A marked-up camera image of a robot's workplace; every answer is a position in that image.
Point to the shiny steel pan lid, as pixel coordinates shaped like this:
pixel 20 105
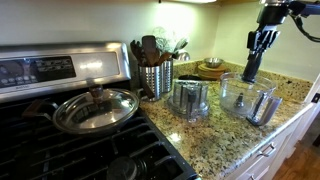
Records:
pixel 100 113

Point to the dark wooden spatula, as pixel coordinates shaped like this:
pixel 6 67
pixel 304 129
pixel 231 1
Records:
pixel 150 48

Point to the clear food processor bowl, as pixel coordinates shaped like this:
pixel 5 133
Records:
pixel 260 93

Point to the white kitchen cabinet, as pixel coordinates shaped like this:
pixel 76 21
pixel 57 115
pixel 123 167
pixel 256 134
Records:
pixel 283 146

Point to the small steel bowl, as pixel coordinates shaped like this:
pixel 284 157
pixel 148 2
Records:
pixel 213 62

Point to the green spatula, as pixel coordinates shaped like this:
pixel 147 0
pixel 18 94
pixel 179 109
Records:
pixel 181 44

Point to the black wall outlet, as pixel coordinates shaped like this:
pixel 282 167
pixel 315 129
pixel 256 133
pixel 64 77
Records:
pixel 315 97

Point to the stainless steel gas stove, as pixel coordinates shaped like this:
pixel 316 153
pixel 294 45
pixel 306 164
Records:
pixel 100 65

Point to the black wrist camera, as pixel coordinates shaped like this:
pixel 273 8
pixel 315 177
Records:
pixel 305 7

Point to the black stove burner cap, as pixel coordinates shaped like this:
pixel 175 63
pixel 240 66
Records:
pixel 125 168

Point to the wide perforated steel utensil holder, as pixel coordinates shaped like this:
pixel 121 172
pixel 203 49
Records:
pixel 150 78

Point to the clear food processor lid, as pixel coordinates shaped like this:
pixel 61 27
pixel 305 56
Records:
pixel 188 98

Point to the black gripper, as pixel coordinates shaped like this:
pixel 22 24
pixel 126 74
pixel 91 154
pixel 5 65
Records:
pixel 271 16

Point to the round wooden trivet stack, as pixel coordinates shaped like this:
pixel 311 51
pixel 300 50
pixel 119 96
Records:
pixel 210 71

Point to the black slotted utensil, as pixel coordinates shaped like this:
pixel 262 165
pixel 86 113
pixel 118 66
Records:
pixel 136 50

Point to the under-cabinet light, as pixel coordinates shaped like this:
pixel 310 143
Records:
pixel 190 1

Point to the steel ladle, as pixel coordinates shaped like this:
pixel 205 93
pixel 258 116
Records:
pixel 183 56

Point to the brown wooden spoon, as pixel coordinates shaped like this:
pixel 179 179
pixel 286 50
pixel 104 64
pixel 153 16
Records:
pixel 164 57

